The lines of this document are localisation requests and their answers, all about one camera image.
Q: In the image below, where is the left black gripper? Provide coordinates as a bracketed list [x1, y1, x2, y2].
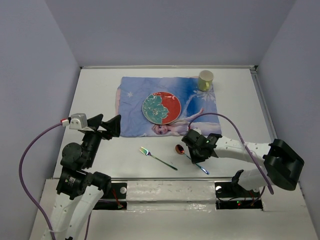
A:
[82, 112, 122, 166]

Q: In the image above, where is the iridescent spoon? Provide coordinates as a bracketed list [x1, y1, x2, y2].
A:
[175, 144, 210, 175]

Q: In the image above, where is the blue princess print placemat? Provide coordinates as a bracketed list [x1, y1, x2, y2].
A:
[115, 76, 222, 138]

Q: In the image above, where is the teal and red plate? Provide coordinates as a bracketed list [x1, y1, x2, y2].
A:
[142, 91, 182, 125]

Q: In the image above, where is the pale yellow mug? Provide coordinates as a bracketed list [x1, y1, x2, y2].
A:
[197, 70, 214, 92]

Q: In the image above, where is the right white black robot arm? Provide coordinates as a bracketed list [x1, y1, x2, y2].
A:
[182, 129, 305, 196]

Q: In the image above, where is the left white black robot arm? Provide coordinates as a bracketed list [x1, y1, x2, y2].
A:
[41, 113, 121, 240]

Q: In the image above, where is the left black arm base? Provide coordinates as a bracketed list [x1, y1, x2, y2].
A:
[93, 180, 128, 211]

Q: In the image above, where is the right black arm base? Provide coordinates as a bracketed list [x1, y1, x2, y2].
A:
[214, 182, 263, 210]

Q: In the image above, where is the iridescent fork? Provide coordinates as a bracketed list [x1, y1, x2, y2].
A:
[139, 146, 178, 171]

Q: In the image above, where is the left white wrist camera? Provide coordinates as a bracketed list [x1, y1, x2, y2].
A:
[60, 113, 96, 132]

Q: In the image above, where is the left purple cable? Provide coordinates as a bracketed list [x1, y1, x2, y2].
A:
[18, 119, 126, 240]

